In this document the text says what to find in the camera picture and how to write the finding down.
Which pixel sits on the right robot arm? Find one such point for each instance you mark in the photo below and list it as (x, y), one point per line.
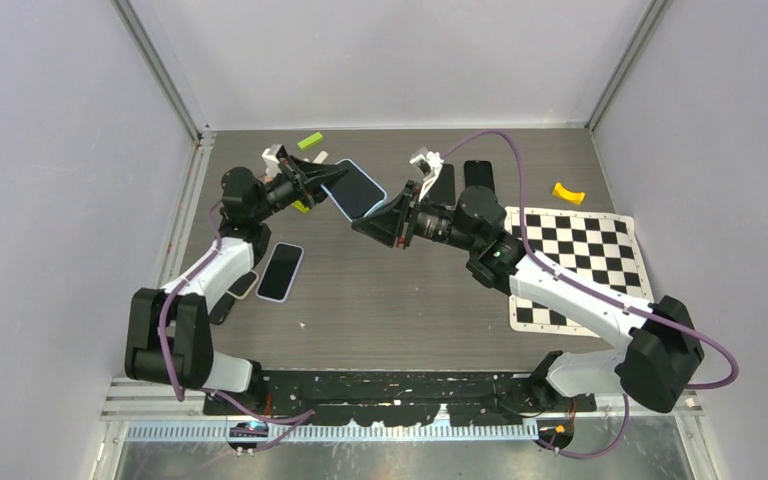
(653, 353)

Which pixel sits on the black phone near left edge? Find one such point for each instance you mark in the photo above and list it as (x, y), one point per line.
(221, 309)

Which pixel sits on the purple phone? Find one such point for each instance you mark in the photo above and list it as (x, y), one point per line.
(443, 190)

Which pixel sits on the light green flat brick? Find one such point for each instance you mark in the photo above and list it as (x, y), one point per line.
(300, 207)

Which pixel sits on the checkerboard mat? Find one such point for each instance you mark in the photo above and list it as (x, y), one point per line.
(601, 247)

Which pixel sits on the green lego brick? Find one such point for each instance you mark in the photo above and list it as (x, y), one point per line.
(310, 141)

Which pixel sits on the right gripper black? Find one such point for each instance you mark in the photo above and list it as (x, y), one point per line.
(390, 224)

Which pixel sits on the yellow curved block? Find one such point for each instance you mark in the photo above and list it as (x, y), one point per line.
(570, 196)

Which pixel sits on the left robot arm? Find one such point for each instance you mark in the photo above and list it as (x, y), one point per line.
(169, 338)

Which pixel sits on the phone in beige case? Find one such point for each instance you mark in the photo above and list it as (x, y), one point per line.
(243, 286)

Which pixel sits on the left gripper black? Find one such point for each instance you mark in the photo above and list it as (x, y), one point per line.
(310, 192)

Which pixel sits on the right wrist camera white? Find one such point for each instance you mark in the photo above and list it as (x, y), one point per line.
(429, 164)

